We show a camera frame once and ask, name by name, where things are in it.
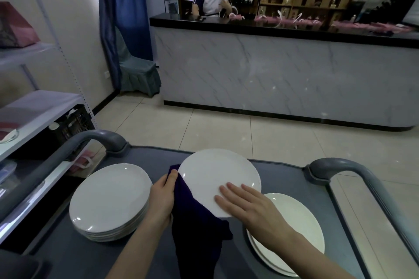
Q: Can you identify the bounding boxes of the person's right hand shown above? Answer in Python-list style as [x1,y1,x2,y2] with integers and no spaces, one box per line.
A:
[214,182,297,243]

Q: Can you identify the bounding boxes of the person's left hand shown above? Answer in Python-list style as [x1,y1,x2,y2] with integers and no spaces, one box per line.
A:
[145,169,179,224]

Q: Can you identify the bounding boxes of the dark blue cleaning cloth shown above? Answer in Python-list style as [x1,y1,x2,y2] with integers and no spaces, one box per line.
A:
[168,164,234,279]

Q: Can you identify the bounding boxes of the stack of white plates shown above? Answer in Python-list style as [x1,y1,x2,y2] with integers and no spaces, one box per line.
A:
[178,148,262,219]
[245,193,326,278]

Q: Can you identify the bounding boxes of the white round plate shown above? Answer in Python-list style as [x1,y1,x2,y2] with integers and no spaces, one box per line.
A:
[69,163,154,243]

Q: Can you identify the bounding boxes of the person's left forearm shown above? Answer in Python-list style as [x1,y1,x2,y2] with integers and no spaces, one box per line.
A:
[106,216,171,279]

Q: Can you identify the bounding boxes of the grey service cart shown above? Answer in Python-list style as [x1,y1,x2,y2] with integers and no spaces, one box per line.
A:
[0,130,419,279]

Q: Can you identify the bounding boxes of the black plastic crate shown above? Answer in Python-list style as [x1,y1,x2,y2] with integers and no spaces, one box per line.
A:
[49,104,96,160]

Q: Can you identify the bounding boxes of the chair with grey-green cover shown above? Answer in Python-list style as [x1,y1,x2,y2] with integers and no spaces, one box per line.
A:
[115,27,162,98]

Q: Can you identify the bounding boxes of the marble bar counter black top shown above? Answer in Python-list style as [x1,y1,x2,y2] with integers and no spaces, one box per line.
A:
[149,13,419,132]

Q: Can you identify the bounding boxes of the white metal shelf rack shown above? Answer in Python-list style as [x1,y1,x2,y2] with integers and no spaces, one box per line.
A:
[0,0,99,243]

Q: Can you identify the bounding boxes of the clear container blue lid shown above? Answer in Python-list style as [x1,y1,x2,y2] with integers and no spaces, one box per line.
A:
[0,160,17,184]

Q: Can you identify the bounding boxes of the row of pink bags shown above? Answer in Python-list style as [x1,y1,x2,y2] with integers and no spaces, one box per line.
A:
[227,12,416,36]

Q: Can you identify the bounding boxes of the blue curtain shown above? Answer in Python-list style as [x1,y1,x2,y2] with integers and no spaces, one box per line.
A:
[97,0,154,92]

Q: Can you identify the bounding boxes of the black pegged stand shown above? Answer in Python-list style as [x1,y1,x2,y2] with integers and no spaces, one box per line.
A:
[363,0,418,24]

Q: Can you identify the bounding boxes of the pink bag white handles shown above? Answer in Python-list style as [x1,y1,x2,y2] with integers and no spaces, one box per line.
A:
[70,151,96,169]

